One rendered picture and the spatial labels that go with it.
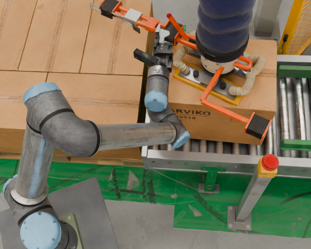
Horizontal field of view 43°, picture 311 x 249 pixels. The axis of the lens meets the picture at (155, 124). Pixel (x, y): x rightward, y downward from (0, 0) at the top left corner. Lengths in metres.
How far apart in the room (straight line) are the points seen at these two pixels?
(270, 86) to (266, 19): 1.28
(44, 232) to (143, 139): 0.54
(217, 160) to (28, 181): 1.01
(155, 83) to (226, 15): 0.37
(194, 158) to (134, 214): 0.73
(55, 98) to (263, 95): 1.03
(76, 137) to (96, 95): 1.24
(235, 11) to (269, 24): 1.73
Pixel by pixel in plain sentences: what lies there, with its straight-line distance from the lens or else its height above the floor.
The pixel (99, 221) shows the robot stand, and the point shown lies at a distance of 1.90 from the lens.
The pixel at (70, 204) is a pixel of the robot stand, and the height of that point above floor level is 0.75.
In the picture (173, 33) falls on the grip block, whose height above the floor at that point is 1.10.
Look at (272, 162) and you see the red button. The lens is 1.67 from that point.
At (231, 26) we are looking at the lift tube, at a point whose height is 1.39.
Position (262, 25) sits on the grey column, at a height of 0.14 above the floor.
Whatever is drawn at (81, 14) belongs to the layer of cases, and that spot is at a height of 0.54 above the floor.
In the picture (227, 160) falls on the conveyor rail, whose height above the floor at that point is 0.59.
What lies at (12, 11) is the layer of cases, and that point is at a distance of 2.98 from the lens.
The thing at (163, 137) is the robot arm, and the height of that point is 1.21.
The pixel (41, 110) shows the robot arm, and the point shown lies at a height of 1.57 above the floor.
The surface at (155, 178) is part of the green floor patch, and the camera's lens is 2.71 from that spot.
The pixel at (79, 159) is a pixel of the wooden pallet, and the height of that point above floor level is 0.02.
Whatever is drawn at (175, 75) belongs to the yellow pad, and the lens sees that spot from 1.90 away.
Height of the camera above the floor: 2.57
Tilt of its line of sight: 64 degrees down
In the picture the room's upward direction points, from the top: 9 degrees counter-clockwise
